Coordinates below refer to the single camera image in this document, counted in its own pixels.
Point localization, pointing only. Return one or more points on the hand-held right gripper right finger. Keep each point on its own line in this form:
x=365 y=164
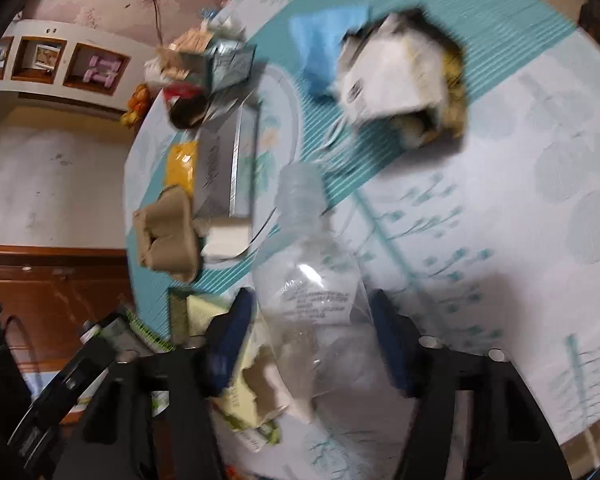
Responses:
x=387 y=335

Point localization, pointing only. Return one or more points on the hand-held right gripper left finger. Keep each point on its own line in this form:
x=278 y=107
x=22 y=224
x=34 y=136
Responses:
x=230 y=340

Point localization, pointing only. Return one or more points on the clear plastic bottle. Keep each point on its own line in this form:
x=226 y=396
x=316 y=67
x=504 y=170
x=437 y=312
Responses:
x=305 y=270

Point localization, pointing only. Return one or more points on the yellow snack packet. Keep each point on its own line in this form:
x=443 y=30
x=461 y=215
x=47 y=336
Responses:
x=181 y=165

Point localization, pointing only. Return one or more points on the green and yellow sponge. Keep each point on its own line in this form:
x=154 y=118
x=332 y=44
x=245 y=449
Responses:
x=200 y=312

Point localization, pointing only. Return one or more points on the torn pale yellow carton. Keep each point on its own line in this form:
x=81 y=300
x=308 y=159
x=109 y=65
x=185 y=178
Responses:
x=255 y=400

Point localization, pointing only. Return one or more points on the small white box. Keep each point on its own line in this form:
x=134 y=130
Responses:
x=227 y=240

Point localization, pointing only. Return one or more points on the wooden cabinet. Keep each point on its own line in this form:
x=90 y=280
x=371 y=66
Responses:
x=50 y=290

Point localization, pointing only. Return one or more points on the brown paper cup carrier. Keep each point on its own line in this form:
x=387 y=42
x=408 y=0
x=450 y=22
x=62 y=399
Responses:
x=165 y=232

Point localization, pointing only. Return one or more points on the long silver box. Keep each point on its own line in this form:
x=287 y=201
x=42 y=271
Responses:
x=220 y=165

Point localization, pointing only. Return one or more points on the red and black bowl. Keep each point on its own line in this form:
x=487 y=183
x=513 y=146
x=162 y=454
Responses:
x=185 y=105

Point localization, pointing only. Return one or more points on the orange fruit pile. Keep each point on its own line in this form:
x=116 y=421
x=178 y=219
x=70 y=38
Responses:
x=136 y=105

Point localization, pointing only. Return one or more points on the crumpled white paper bag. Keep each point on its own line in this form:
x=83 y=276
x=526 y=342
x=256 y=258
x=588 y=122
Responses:
x=395 y=75

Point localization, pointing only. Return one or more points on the silver foil carton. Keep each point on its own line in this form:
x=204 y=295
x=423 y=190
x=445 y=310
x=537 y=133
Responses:
x=230 y=65

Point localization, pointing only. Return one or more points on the brown cardboard box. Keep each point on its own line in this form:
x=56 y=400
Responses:
x=185 y=55

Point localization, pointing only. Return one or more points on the pink dumbbells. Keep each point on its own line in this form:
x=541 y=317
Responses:
x=101 y=70

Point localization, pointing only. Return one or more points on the blue cloth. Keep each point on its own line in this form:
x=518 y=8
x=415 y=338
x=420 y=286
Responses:
x=322 y=40

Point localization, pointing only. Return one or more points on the black furniture frame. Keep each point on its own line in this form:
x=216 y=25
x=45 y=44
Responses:
x=0 y=385

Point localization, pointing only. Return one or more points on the small picture frame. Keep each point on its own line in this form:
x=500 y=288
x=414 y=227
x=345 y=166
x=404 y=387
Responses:
x=47 y=57

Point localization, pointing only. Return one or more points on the white wall shelf unit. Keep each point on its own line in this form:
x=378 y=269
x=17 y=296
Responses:
x=67 y=35

